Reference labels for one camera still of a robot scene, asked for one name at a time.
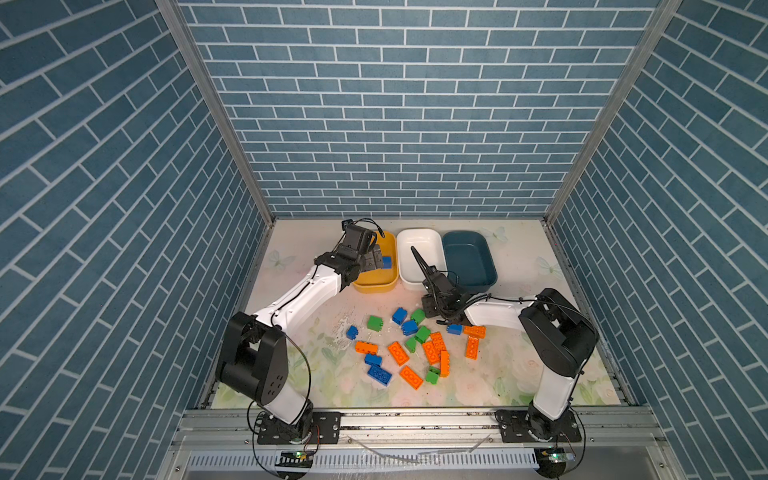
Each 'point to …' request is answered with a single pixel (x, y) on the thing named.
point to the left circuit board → (295, 458)
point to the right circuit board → (552, 462)
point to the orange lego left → (366, 348)
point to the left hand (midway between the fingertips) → (365, 255)
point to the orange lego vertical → (472, 347)
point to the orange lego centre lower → (433, 354)
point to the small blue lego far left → (352, 332)
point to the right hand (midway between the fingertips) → (426, 297)
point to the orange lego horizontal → (475, 331)
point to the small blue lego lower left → (373, 359)
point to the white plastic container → (429, 243)
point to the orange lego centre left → (398, 353)
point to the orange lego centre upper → (438, 340)
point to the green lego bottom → (433, 375)
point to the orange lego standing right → (445, 364)
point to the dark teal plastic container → (469, 259)
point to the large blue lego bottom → (379, 374)
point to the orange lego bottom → (411, 378)
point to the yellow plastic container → (380, 280)
